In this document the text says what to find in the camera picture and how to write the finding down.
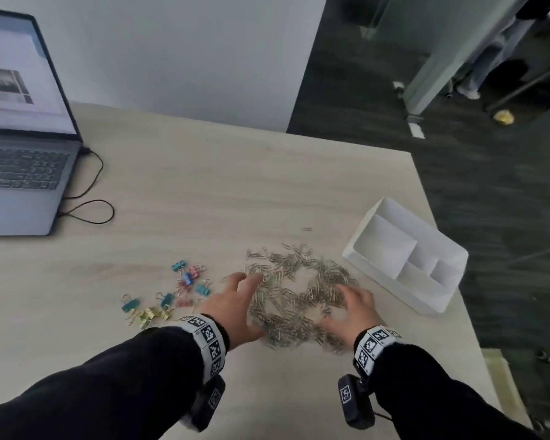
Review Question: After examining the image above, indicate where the person's right hand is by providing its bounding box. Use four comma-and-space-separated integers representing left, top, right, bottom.
318, 283, 387, 350

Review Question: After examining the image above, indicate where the person's left hand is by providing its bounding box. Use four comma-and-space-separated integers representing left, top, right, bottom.
201, 272, 267, 352

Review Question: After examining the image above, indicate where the person's left forearm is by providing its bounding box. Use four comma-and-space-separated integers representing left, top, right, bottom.
0, 326, 211, 440

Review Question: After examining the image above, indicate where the person's right forearm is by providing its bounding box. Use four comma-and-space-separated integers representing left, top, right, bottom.
369, 343, 541, 440

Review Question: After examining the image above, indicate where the pile of silver paper clips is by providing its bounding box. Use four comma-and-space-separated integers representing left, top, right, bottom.
244, 244, 361, 355

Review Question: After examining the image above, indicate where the white marker wristband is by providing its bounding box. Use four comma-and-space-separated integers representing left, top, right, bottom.
178, 314, 230, 384
353, 325, 402, 377

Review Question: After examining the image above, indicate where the white divided organizer tray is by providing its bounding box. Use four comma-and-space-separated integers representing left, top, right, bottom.
342, 197, 469, 316

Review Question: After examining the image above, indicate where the pile of coloured binder clips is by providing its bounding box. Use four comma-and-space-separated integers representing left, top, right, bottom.
120, 259, 212, 330

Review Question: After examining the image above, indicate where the grey laptop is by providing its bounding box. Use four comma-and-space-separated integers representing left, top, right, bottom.
0, 7, 84, 237

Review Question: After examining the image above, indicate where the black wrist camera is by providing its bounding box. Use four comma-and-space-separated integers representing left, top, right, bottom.
189, 374, 227, 432
337, 374, 376, 431

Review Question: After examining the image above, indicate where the black cable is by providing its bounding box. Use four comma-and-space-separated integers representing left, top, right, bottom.
56, 146, 116, 225

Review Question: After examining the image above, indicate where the glass partition post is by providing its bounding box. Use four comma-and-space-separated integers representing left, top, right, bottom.
402, 0, 533, 118

